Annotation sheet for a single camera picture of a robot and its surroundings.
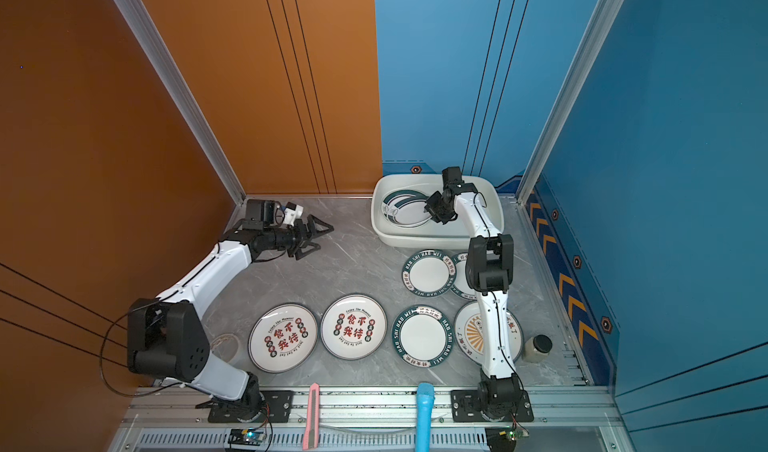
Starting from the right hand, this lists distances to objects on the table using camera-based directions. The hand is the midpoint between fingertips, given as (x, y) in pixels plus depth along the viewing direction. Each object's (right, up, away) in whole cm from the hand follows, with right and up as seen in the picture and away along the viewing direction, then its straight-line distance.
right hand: (424, 210), depth 105 cm
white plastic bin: (+3, -9, -3) cm, 10 cm away
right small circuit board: (+18, -54, -36) cm, 67 cm away
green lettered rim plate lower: (-2, -37, -21) cm, 43 cm away
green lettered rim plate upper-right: (+11, -25, -9) cm, 29 cm away
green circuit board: (-45, -56, -35) cm, 80 cm away
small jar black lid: (+25, -36, -32) cm, 54 cm away
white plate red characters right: (-23, -35, -19) cm, 46 cm away
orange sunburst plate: (+11, -37, -22) cm, 44 cm away
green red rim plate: (-6, +1, +7) cm, 9 cm away
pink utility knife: (-30, -52, -34) cm, 69 cm away
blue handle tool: (-3, -48, -33) cm, 58 cm away
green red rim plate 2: (-6, +1, +7) cm, 10 cm away
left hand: (-30, -8, -22) cm, 38 cm away
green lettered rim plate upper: (+1, -21, -10) cm, 23 cm away
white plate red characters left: (-42, -37, -21) cm, 60 cm away
